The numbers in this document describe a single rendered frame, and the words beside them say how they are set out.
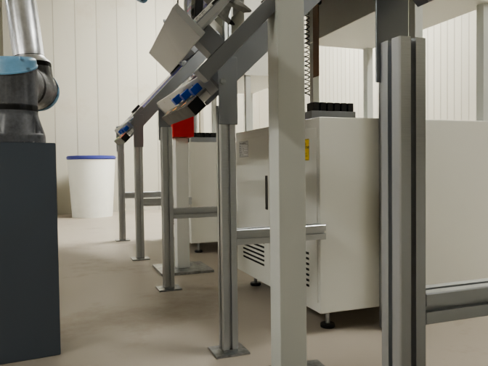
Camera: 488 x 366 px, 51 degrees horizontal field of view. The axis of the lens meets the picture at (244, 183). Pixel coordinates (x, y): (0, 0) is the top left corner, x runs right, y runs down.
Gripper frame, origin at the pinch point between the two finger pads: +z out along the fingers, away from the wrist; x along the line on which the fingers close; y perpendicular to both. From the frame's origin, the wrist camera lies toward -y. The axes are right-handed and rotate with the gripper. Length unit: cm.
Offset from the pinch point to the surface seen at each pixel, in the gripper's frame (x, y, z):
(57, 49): 418, 41, -83
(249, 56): -20.9, -16.1, 3.4
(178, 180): 83, -43, 26
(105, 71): 424, 51, -32
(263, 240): -25, -56, 31
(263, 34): -20.9, -8.7, 3.8
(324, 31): 33, 33, 36
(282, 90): -53, -31, 6
